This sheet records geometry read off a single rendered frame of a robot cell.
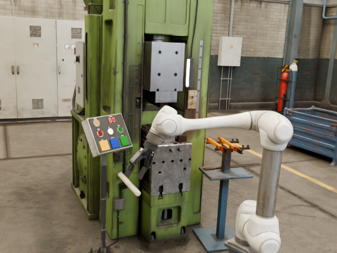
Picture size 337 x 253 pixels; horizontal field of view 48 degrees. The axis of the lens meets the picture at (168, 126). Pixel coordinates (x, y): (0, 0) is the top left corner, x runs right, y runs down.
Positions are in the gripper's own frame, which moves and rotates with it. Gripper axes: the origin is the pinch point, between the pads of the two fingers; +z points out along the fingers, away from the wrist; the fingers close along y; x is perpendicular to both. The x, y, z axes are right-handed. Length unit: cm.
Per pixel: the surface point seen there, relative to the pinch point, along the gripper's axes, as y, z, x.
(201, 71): 129, -88, 60
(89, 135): 46, 3, 73
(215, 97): 771, -152, 309
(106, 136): 56, -2, 67
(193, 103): 132, -60, 53
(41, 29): 349, -69, 529
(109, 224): 127, 75, 66
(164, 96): 97, -51, 63
